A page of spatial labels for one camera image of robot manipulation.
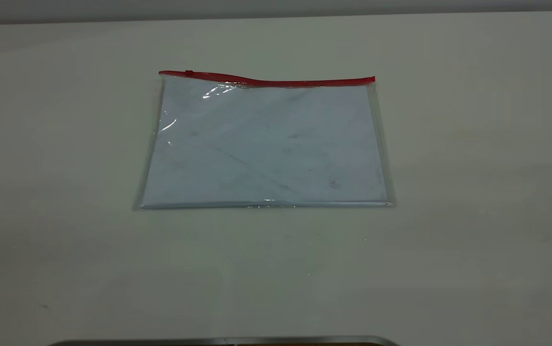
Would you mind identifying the white paper stack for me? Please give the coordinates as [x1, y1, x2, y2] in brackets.
[141, 79, 389, 208]

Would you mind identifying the clear zip bag red zipper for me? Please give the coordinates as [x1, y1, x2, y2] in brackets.
[133, 70, 396, 210]

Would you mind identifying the grey metal rim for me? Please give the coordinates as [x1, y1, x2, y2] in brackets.
[48, 335, 400, 346]

